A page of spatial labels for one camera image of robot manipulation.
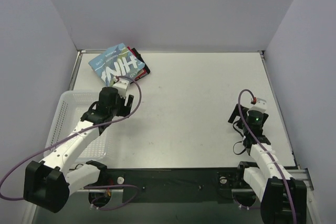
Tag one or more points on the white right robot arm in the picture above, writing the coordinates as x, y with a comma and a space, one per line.
283, 198

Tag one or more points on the aluminium front rail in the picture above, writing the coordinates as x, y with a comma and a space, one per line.
298, 174

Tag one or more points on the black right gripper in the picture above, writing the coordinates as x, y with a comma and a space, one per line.
237, 114

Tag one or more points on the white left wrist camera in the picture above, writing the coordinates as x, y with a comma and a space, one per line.
121, 85

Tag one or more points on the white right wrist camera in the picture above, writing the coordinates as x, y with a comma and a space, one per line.
258, 104

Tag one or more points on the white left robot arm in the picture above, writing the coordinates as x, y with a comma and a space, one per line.
50, 182

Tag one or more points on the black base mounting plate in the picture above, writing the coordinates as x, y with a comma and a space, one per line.
180, 185

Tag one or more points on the red folded t shirt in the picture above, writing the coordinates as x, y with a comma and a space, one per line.
140, 73

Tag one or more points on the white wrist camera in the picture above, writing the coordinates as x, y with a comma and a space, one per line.
258, 104
121, 85

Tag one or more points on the light blue t shirt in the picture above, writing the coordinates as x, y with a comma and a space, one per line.
116, 61

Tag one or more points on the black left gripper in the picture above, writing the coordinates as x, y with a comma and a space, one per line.
126, 105

